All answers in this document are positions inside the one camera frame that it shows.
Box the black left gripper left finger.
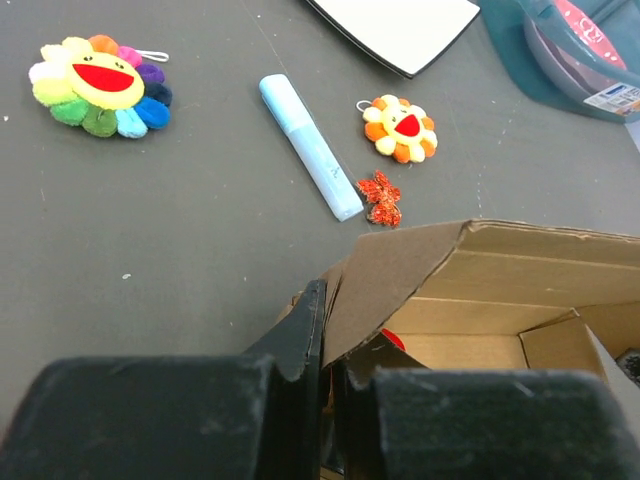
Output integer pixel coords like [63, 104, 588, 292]
[1, 280, 326, 479]

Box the brown cardboard box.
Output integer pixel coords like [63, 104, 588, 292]
[279, 218, 640, 389]

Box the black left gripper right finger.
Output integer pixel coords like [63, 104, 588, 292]
[332, 352, 639, 479]

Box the pink dotted plate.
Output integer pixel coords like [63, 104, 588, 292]
[523, 1, 627, 101]

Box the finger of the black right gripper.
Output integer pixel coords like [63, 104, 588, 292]
[616, 349, 640, 387]

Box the red black stamp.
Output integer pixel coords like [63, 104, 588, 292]
[381, 328, 406, 352]

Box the rainbow plush flower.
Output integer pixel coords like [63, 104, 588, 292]
[28, 34, 173, 139]

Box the light blue stick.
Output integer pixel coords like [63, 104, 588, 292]
[259, 74, 364, 222]

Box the orange plush flower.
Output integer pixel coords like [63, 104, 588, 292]
[356, 94, 438, 164]

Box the teal plastic bin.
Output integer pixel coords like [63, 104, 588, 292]
[478, 1, 639, 124]

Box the white square plate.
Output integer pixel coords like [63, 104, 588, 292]
[309, 0, 480, 79]

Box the orange red small toy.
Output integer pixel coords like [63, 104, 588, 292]
[356, 170, 402, 228]

